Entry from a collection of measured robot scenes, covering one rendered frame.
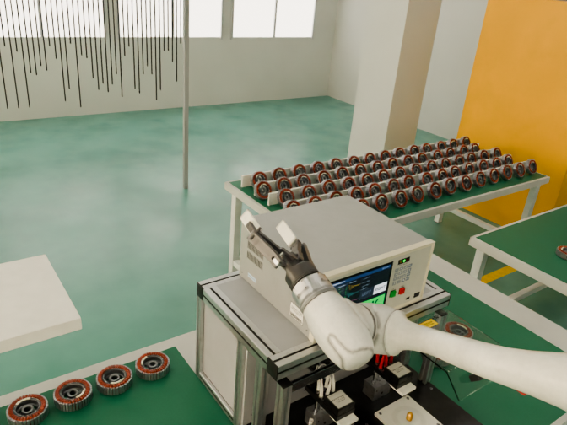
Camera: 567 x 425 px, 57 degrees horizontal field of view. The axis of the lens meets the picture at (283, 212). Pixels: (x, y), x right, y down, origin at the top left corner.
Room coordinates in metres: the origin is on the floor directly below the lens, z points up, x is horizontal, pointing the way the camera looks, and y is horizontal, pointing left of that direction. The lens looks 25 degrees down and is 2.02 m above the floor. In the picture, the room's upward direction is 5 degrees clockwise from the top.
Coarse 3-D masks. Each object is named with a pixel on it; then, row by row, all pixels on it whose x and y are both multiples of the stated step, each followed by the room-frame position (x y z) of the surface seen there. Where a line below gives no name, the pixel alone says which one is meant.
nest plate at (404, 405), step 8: (400, 400) 1.30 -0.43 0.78; (408, 400) 1.30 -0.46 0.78; (384, 408) 1.26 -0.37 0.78; (392, 408) 1.26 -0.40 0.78; (400, 408) 1.26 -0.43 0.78; (408, 408) 1.27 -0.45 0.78; (416, 408) 1.27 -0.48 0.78; (376, 416) 1.23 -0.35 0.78; (384, 416) 1.23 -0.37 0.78; (392, 416) 1.23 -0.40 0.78; (400, 416) 1.23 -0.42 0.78; (416, 416) 1.24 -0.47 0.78; (424, 416) 1.24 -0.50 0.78; (432, 416) 1.25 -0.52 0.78; (384, 424) 1.20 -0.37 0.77; (392, 424) 1.20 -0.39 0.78; (400, 424) 1.20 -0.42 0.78; (408, 424) 1.20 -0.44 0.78; (416, 424) 1.20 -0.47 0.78; (424, 424) 1.21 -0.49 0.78; (432, 424) 1.21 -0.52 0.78; (440, 424) 1.21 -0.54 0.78
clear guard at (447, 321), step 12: (432, 312) 1.40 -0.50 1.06; (444, 312) 1.40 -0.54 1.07; (444, 324) 1.34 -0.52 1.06; (456, 324) 1.35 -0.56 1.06; (468, 324) 1.35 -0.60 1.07; (468, 336) 1.29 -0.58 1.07; (480, 336) 1.29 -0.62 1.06; (432, 360) 1.17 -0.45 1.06; (456, 372) 1.14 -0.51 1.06; (468, 372) 1.15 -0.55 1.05; (456, 384) 1.11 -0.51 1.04; (468, 384) 1.13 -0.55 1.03; (480, 384) 1.15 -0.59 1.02; (456, 396) 1.09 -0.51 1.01
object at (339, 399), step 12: (324, 384) 1.22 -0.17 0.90; (312, 396) 1.18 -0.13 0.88; (324, 396) 1.17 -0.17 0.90; (336, 396) 1.15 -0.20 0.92; (348, 396) 1.15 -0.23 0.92; (324, 408) 1.13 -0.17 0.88; (336, 408) 1.10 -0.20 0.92; (348, 408) 1.12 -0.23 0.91; (336, 420) 1.09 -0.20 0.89; (348, 420) 1.10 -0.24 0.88
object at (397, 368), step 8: (376, 368) 1.31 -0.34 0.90; (384, 368) 1.29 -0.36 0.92; (392, 368) 1.29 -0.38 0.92; (400, 368) 1.29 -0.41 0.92; (384, 376) 1.28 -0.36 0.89; (392, 376) 1.26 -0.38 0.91; (400, 376) 1.25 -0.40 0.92; (408, 376) 1.27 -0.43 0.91; (392, 384) 1.25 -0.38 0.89; (400, 384) 1.25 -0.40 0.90; (408, 384) 1.27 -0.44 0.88; (400, 392) 1.23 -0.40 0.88; (408, 392) 1.24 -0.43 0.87
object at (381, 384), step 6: (372, 378) 1.34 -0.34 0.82; (366, 384) 1.33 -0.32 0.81; (372, 384) 1.32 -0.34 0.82; (378, 384) 1.32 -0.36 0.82; (384, 384) 1.32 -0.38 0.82; (366, 390) 1.32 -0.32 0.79; (372, 390) 1.30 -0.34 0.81; (378, 390) 1.31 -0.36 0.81; (384, 390) 1.33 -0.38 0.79; (372, 396) 1.30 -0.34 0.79; (378, 396) 1.31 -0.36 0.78
